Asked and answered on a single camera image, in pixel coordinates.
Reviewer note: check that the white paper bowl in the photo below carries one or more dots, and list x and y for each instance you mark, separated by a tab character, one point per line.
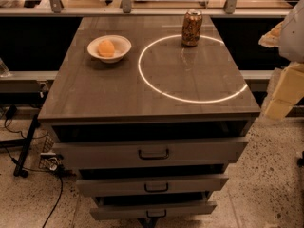
121	44

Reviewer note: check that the bottom grey drawer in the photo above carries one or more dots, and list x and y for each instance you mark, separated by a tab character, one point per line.
153	210

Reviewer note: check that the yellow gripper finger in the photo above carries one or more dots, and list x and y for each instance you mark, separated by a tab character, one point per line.
272	38
288	91

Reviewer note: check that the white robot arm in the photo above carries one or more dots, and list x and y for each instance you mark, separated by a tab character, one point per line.
288	37

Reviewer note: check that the patterned drink can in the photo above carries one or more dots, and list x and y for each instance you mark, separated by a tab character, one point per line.
190	33

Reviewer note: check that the wire mesh basket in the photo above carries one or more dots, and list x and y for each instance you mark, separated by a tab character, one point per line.
49	160

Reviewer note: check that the grey drawer cabinet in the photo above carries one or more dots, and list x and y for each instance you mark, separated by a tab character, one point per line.
160	90

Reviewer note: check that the black metal stand leg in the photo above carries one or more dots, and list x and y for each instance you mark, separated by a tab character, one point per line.
19	171

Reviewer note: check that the grey drawer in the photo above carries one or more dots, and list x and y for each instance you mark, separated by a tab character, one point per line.
153	210
149	186
110	155

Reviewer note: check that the middle grey drawer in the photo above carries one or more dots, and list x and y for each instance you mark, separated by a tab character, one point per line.
149	186

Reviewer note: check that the black power adapter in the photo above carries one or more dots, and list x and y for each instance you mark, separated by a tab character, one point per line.
11	111

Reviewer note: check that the orange fruit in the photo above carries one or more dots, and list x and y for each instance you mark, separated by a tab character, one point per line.
106	48

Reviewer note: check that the top grey drawer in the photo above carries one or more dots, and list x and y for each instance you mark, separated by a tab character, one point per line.
110	155

